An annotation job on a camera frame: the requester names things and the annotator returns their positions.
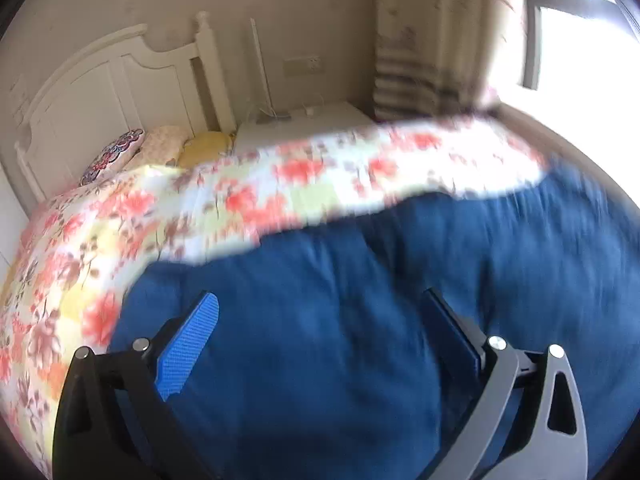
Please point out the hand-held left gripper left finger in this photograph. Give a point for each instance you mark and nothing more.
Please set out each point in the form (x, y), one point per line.
(187, 347)

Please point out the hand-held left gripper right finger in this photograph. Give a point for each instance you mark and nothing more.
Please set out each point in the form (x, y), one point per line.
(462, 340)

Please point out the blue garment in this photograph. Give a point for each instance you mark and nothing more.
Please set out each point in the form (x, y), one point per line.
(370, 330)

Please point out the floral bed quilt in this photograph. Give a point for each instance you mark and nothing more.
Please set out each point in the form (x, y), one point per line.
(200, 200)

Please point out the yellow pillow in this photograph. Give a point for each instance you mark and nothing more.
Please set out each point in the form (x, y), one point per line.
(205, 149)

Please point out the cream lace pillow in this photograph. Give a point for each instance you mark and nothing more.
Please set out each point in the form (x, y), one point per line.
(157, 145)

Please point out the embroidered round pillow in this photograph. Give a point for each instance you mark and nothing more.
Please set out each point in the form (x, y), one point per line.
(112, 155)

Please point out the white bedside table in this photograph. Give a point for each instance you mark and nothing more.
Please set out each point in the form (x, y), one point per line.
(300, 122)

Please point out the white wooden headboard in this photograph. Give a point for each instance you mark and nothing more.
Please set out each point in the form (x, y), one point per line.
(120, 95)

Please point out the beige striped curtain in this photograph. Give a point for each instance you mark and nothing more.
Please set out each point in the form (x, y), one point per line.
(440, 35)

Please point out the window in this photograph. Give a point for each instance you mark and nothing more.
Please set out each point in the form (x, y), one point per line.
(575, 35)

